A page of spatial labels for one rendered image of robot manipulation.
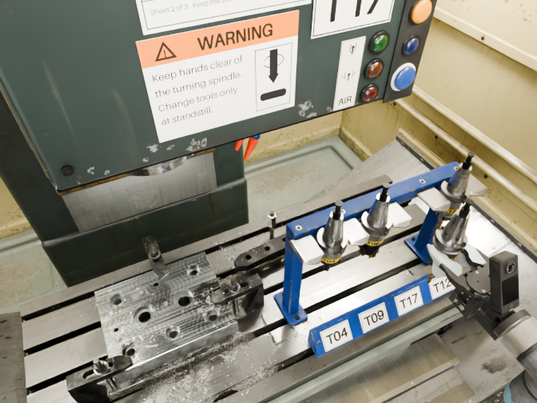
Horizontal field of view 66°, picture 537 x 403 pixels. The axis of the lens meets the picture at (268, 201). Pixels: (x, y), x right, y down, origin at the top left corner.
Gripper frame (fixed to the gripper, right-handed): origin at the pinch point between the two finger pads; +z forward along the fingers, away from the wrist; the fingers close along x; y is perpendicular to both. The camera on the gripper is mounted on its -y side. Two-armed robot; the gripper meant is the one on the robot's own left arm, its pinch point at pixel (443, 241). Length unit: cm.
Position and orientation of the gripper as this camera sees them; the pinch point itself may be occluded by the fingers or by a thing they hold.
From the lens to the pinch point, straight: 95.5
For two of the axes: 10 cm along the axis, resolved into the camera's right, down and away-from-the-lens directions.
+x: 9.0, -3.0, 3.1
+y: -0.2, 6.9, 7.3
